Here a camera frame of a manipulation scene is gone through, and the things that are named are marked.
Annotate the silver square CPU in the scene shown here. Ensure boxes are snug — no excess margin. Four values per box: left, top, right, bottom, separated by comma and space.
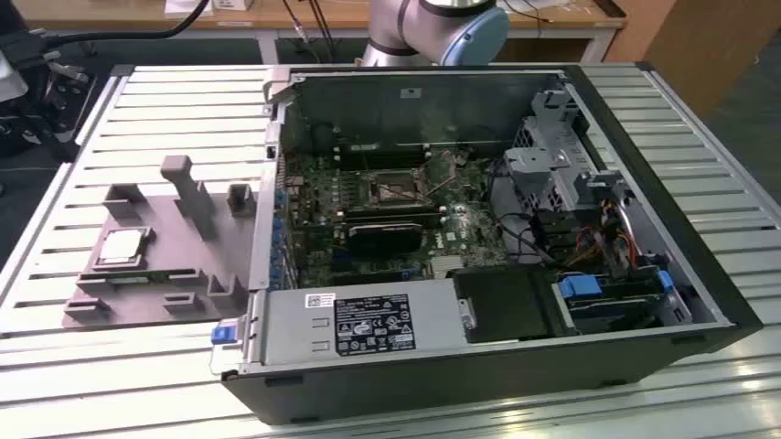
97, 227, 155, 267

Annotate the CPU socket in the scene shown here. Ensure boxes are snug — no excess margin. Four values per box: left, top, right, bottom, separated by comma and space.
362, 169, 424, 205

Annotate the grey parts rack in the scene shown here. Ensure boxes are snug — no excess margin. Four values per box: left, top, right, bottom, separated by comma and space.
63, 155, 262, 331

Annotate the wooden desk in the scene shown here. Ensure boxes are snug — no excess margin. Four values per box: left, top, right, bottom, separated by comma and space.
18, 0, 631, 41

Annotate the green RAM stick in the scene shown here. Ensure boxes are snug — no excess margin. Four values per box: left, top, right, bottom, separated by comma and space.
109, 271, 180, 281

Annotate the green motherboard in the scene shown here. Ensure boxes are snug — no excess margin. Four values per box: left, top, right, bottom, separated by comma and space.
277, 149, 513, 292

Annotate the blue case latch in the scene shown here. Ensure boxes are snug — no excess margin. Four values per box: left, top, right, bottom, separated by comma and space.
209, 321, 238, 348

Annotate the black RAM stick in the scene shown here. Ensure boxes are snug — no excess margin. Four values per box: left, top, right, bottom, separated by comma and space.
344, 211, 447, 230
346, 205, 443, 220

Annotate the black graphics card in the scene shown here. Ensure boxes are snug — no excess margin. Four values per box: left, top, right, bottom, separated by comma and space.
349, 221, 424, 258

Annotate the silver power supply with label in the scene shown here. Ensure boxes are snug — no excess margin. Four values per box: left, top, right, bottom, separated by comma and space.
261, 277, 473, 368

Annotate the thin metal locking lever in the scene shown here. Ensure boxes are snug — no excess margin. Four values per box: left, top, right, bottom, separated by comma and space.
425, 173, 460, 196

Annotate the silver chipset heatsink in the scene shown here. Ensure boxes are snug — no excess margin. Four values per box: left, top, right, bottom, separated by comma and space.
429, 254, 471, 276

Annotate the silver drive cage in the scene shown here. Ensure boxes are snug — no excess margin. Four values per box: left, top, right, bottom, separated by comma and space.
504, 90, 616, 212

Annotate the black optical drive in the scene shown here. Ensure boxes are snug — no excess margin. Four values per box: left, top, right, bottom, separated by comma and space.
449, 266, 571, 345

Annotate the black open PC case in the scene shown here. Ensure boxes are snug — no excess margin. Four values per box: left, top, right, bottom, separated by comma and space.
209, 62, 766, 424

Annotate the hard disk in blue carrier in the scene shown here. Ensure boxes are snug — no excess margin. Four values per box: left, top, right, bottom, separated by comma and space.
559, 273, 667, 334

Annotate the wooden cabinet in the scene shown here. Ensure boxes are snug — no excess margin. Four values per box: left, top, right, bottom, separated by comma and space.
644, 0, 781, 118

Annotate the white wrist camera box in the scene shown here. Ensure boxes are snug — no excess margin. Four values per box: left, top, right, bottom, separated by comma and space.
0, 43, 30, 104

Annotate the thick black cable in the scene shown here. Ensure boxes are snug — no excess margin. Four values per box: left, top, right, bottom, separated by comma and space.
37, 0, 213, 48

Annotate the black wire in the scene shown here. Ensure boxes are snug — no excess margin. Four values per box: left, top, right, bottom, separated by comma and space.
492, 210, 561, 267

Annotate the orange yellow wire bundle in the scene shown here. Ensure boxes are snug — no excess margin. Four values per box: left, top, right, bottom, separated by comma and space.
565, 226, 644, 272

